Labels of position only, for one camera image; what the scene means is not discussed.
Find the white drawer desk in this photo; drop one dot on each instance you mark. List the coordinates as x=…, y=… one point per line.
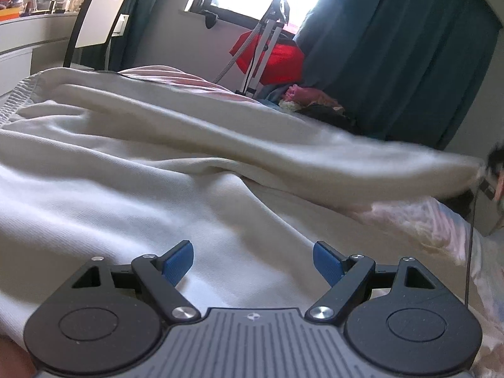
x=32, y=44

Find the white sweat garment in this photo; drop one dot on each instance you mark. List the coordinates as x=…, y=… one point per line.
x=99, y=164

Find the dark teal curtain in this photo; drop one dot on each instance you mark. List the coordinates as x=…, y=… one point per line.
x=406, y=70

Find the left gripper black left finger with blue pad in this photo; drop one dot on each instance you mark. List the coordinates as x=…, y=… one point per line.
x=158, y=277

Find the white black chair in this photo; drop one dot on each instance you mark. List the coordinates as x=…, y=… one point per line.
x=94, y=26

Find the orange box on desk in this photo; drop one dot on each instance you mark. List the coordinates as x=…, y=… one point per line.
x=10, y=13

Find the pile of colourful clothes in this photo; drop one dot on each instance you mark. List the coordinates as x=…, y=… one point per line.
x=311, y=103

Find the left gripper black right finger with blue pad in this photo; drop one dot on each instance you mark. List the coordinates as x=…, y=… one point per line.
x=349, y=280

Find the red bag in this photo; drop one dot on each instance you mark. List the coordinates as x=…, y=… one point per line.
x=284, y=65

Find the pink striped bed sheet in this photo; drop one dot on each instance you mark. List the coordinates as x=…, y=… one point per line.
x=436, y=228

